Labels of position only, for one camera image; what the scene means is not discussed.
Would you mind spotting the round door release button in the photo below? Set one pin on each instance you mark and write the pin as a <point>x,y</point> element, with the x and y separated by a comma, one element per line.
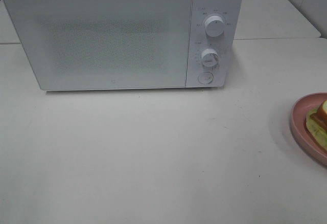
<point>205,78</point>

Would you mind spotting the pink plate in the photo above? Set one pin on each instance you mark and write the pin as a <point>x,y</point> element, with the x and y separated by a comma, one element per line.
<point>299,130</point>

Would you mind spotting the toast sandwich with lettuce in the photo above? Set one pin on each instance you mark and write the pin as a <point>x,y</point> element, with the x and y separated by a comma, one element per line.
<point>316,124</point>

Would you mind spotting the lower white timer knob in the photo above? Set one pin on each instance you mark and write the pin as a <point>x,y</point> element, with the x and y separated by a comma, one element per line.
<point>209,58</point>

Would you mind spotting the upper white power knob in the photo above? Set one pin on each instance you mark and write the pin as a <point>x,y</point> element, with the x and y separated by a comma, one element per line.
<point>214,25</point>

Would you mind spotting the white microwave oven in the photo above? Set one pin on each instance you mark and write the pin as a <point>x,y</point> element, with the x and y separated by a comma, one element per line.
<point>217,4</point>

